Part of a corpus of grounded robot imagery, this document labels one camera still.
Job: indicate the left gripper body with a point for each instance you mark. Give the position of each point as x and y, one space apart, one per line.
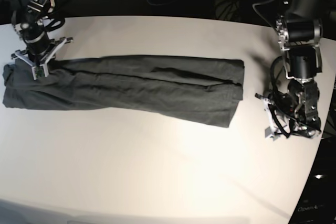
273 120

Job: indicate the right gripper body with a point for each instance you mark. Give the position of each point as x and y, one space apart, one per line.
33 60

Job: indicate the dark grey T-shirt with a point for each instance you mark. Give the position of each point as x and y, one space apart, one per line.
202 90

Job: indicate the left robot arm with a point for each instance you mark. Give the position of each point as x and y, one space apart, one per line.
291 103

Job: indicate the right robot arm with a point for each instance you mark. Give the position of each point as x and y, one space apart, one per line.
32 23

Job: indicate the black OpenArm case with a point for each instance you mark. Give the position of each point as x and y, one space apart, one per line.
317 201

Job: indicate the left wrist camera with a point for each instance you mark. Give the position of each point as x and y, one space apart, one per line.
272 133

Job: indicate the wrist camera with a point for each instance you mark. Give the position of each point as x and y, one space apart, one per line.
272 133
40 71

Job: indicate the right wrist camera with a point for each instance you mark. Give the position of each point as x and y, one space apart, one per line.
40 71

